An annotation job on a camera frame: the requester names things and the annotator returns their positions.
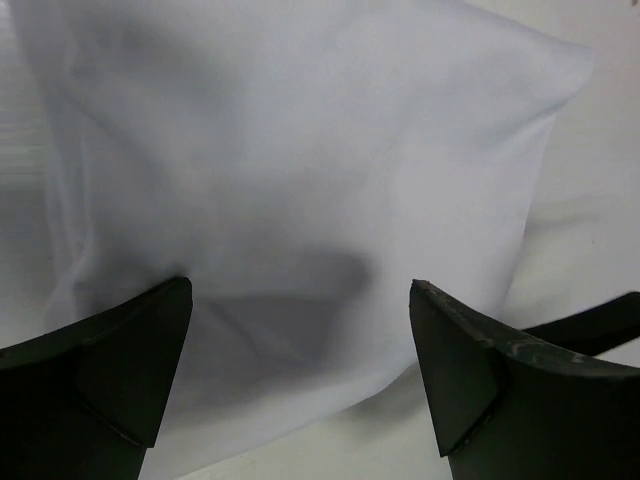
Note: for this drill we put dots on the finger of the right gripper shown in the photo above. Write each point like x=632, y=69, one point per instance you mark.
x=593, y=331

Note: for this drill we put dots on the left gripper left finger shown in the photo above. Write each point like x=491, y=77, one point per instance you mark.
x=86, y=401

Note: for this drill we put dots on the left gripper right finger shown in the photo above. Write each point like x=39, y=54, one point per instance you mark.
x=498, y=413

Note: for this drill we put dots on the white t shirt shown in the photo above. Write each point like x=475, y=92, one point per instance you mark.
x=301, y=162

